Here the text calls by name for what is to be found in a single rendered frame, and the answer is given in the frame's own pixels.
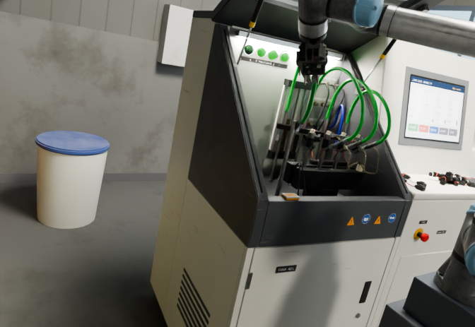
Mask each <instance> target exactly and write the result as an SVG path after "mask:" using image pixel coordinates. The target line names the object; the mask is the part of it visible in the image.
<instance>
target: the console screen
mask: <svg viewBox="0 0 475 327"><path fill-rule="evenodd" d="M468 89H469V81H466V80H462V79H459V78H454V77H450V76H445V75H442V74H439V73H433V72H430V71H424V70H421V69H415V68H412V67H409V66H406V73H405V80H404V93H403V100H402V108H401V121H400V128H399V141H398V144H399V145H414V146H422V147H429V148H444V149H452V150H462V141H463V135H464V123H465V116H466V109H467V96H468Z"/></svg>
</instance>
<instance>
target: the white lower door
mask: <svg viewBox="0 0 475 327"><path fill-rule="evenodd" d="M394 240H395V238H393V237H388V238H378V239H359V240H349V241H339V242H320V243H311V244H292V245H282V246H263V247H254V251H253V255H252V260H251V263H250V269H249V272H248V276H247V281H246V285H245V290H244V293H243V297H242V302H241V306H240V311H239V314H238V318H237V323H236V327H366V324H367V322H368V318H369V315H370V312H371V309H372V307H373V303H374V301H375V297H376V294H377V291H378V288H379V286H380V282H381V279H382V276H383V273H384V271H385V267H386V265H387V261H388V258H389V255H390V252H391V250H392V246H393V243H394Z"/></svg>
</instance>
